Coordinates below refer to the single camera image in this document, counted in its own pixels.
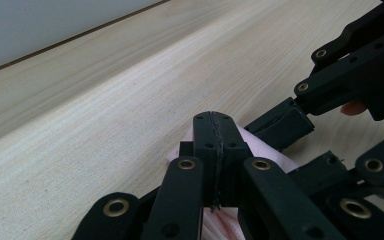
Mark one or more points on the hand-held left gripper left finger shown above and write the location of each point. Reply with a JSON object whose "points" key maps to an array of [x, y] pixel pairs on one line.
{"points": [[204, 146]]}

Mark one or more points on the pink sock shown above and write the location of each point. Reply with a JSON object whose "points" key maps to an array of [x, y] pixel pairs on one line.
{"points": [[263, 151]]}

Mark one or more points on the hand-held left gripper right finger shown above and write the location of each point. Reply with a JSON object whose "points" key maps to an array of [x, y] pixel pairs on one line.
{"points": [[232, 146]]}

